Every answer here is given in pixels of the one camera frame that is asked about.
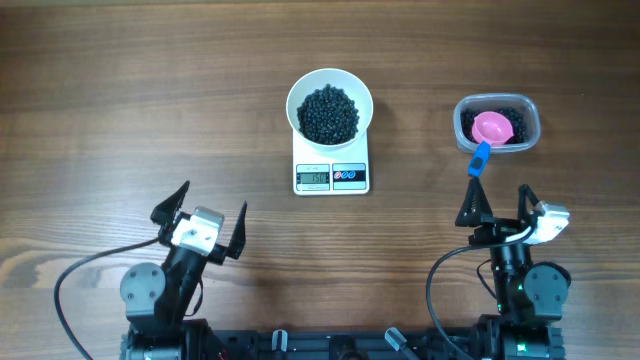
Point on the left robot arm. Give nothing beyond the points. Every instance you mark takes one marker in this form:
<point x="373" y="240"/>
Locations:
<point x="157" y="297"/>

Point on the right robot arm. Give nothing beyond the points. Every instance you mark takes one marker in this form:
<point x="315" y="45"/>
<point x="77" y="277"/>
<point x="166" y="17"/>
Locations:
<point x="529" y="296"/>

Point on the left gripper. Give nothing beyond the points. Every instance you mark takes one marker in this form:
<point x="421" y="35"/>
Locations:
<point x="163" y="215"/>

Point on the pink scoop blue handle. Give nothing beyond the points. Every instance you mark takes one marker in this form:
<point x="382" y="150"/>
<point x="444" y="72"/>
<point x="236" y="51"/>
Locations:
<point x="489" y="128"/>

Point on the black beans in container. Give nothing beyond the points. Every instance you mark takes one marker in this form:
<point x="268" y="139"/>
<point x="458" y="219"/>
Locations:
<point x="516" y="118"/>

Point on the clear plastic bean container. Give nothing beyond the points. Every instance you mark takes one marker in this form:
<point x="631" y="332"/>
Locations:
<point x="490" y="101"/>

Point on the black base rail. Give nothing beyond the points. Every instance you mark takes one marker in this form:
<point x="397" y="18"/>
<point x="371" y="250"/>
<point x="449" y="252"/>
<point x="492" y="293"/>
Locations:
<point x="392" y="344"/>

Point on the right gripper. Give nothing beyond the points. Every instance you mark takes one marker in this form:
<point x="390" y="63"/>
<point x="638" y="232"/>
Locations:
<point x="500" y="228"/>

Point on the white digital kitchen scale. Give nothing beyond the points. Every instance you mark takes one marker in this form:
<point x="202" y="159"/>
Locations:
<point x="343" y="170"/>

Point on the black beans in bowl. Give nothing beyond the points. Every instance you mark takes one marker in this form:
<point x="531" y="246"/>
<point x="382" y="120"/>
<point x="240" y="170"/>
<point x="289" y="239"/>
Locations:
<point x="328" y="116"/>

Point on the white bowl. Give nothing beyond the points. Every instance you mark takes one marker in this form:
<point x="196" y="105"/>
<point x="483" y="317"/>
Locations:
<point x="352" y="85"/>

